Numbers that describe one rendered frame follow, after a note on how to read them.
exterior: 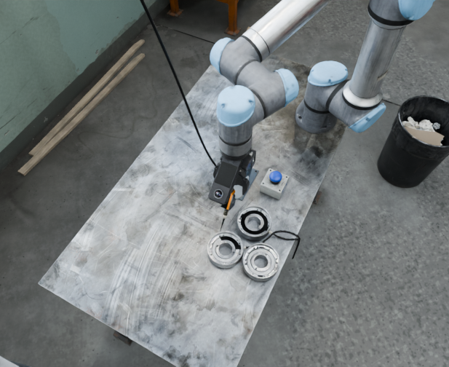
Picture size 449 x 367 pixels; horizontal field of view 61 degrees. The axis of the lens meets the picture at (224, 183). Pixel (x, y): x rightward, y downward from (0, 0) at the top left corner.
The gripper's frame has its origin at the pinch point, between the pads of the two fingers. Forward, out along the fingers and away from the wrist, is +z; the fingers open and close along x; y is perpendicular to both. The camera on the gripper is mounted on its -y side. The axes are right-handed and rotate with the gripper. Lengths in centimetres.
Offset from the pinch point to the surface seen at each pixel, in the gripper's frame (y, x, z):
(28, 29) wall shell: 64, 153, 39
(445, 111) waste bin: 126, -62, 60
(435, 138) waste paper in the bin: 108, -61, 63
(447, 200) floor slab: 102, -85, 98
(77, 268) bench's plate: -33.1, 33.4, 16.7
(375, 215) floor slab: 74, -51, 98
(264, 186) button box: 14.3, -4.7, 13.0
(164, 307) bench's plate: -31.3, 4.9, 16.8
